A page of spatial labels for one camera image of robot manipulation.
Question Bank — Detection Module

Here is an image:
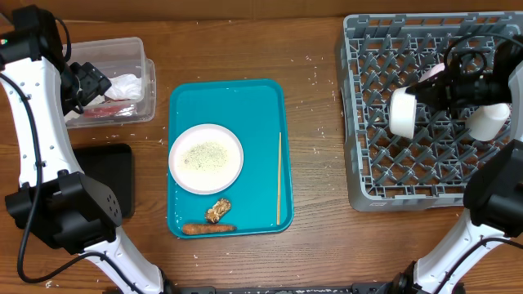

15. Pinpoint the clear plastic waste bin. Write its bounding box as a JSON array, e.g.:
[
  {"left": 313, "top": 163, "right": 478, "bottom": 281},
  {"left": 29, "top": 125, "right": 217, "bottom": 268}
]
[{"left": 65, "top": 37, "right": 156, "bottom": 128}]

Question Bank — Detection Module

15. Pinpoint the teal plastic serving tray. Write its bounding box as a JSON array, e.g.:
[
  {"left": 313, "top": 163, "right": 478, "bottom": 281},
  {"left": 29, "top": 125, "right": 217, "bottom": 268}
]
[{"left": 167, "top": 79, "right": 294, "bottom": 238}]

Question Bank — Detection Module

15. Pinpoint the orange carrot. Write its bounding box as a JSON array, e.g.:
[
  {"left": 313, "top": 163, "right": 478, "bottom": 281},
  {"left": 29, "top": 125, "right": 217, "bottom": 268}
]
[{"left": 182, "top": 224, "right": 236, "bottom": 235}]

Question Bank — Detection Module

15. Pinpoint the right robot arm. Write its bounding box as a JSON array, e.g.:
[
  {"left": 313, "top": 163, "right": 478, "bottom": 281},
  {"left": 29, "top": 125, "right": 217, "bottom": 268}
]
[{"left": 379, "top": 35, "right": 522, "bottom": 293}]

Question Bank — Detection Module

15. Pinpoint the large pink plate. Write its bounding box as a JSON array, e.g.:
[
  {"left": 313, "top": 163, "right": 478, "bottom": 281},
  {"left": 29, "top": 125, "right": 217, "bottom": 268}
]
[{"left": 168, "top": 123, "right": 244, "bottom": 195}]

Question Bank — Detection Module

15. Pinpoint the pale green bowl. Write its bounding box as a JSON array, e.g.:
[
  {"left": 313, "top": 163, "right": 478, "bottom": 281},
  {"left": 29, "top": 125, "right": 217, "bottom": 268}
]
[{"left": 389, "top": 87, "right": 417, "bottom": 139}]

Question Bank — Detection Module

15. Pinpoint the black rectangular tray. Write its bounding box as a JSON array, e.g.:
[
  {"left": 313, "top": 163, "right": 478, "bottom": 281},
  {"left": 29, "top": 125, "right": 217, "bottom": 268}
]
[{"left": 15, "top": 142, "right": 136, "bottom": 230}]

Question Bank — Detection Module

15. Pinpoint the red snack wrapper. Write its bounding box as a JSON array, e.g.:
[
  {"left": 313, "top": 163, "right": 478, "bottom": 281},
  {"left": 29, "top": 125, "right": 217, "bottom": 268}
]
[{"left": 83, "top": 105, "right": 137, "bottom": 118}]

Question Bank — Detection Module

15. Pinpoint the white paper cup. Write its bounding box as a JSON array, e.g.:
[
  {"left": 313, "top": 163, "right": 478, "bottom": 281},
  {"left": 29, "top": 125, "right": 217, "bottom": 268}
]
[{"left": 466, "top": 104, "right": 511, "bottom": 141}]

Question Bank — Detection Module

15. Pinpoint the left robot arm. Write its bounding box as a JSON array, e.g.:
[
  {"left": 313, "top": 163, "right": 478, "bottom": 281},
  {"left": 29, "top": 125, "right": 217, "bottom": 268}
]
[{"left": 1, "top": 5, "right": 175, "bottom": 293}]

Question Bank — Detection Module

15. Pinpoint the wooden chopstick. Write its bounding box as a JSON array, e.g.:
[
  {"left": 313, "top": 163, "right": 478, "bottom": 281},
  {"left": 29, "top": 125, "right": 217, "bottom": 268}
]
[{"left": 276, "top": 132, "right": 282, "bottom": 225}]

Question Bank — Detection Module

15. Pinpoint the gold foil wrapper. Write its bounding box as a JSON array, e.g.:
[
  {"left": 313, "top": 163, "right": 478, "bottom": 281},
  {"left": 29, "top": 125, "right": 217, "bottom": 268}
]
[{"left": 204, "top": 198, "right": 231, "bottom": 224}]

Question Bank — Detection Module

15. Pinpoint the grey dishwasher rack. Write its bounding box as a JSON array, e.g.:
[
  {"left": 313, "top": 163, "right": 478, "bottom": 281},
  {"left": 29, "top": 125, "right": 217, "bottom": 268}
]
[{"left": 337, "top": 11, "right": 522, "bottom": 212}]

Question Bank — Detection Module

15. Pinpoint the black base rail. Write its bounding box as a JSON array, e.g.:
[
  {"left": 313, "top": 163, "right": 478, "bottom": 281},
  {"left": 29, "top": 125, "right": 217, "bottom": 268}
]
[{"left": 174, "top": 282, "right": 391, "bottom": 294}]

